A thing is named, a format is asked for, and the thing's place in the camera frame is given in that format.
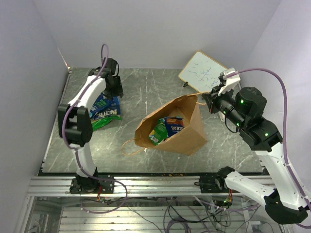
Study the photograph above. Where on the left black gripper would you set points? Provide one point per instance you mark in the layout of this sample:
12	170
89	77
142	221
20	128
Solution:
119	91

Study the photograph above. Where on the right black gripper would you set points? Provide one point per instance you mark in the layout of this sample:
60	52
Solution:
213	96

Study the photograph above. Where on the blue Kettle vinegar chips bag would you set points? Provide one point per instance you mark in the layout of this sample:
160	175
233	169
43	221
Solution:
104	107

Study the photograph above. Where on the green Chuba chips bag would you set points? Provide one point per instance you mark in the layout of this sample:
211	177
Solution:
104	121

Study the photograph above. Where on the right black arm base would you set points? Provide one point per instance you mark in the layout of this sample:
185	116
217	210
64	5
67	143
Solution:
214	182

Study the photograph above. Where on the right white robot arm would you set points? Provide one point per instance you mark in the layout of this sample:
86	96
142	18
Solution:
285	203

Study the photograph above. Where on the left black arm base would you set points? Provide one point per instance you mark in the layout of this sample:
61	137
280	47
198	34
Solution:
87	185

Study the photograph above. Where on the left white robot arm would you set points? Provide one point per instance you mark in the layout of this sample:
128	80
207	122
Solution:
74	121

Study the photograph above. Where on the colourful snack packets in bag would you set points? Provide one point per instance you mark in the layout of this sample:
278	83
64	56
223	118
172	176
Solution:
165	128

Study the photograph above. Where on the white whiteboard eraser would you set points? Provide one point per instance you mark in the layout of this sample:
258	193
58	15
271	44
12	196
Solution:
222	116

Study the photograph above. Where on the small whiteboard wooden frame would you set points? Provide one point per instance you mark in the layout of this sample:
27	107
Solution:
202	72

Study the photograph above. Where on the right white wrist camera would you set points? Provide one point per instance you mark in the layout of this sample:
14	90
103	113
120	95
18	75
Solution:
229	79

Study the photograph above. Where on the aluminium frame rail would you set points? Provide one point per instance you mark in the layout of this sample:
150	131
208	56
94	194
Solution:
136	187

